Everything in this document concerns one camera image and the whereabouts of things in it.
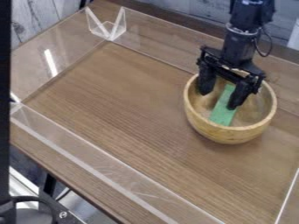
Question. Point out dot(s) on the black table leg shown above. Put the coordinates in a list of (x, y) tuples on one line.
[(50, 184)]

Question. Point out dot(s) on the green rectangular block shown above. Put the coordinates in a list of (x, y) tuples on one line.
[(221, 114)]

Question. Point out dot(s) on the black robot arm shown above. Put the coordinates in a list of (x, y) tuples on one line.
[(231, 63)]

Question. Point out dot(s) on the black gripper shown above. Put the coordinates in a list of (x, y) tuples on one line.
[(246, 76)]

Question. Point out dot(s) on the clear acrylic corner bracket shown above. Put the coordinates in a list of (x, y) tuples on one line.
[(107, 30)]

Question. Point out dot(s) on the brown wooden bowl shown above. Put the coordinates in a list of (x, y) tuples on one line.
[(229, 126)]

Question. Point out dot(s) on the clear acrylic tray wall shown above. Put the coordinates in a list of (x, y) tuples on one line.
[(115, 187)]

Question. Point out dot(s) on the black metal frame post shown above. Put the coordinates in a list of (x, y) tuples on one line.
[(7, 204)]

